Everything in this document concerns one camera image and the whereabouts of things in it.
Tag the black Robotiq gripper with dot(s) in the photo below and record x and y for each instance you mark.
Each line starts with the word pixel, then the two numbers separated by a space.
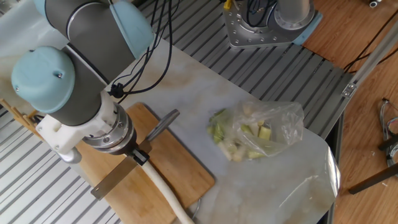
pixel 130 151

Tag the steel cleaver knife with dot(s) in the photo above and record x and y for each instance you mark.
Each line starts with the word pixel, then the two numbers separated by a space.
pixel 115 177

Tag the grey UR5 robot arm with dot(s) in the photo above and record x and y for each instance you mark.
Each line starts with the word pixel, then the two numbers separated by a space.
pixel 90 46

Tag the plastic bag of chopped scallions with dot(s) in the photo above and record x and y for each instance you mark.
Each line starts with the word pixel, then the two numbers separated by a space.
pixel 258 133

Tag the wooden cutting board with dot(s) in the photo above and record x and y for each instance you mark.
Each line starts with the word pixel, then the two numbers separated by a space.
pixel 180 174

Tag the long whole scallion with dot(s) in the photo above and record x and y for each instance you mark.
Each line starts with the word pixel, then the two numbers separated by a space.
pixel 164 193

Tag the metal hanging loop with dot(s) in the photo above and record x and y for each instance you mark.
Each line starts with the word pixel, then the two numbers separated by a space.
pixel 196 208

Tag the wooden peg rack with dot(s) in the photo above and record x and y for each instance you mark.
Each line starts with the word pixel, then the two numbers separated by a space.
pixel 21 119

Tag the yellow connector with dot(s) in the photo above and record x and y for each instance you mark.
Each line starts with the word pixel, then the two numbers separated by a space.
pixel 227 4

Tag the black flat bar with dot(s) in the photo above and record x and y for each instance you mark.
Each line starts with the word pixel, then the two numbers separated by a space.
pixel 373 179

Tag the small metal cylinder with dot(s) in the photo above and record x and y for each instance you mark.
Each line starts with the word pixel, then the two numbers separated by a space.
pixel 374 3

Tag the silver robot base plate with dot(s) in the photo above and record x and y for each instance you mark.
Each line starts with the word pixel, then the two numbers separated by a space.
pixel 242 34

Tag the slanted aluminium frame bar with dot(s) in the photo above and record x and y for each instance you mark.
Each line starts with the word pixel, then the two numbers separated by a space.
pixel 367 65

